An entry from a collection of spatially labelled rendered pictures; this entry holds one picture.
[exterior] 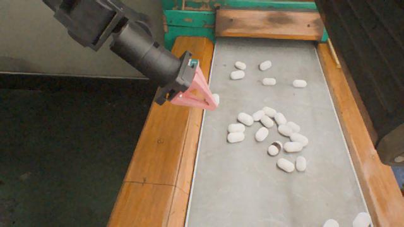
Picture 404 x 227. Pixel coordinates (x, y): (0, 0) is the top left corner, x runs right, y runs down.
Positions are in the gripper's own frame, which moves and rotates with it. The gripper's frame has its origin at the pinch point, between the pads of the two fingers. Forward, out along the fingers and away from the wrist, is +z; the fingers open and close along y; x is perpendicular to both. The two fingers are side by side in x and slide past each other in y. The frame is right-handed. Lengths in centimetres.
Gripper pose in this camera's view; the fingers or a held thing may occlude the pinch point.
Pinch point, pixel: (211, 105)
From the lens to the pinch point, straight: 60.9
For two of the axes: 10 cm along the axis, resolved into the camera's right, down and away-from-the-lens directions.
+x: -6.4, 5.6, 5.3
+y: 1.3, -6.0, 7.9
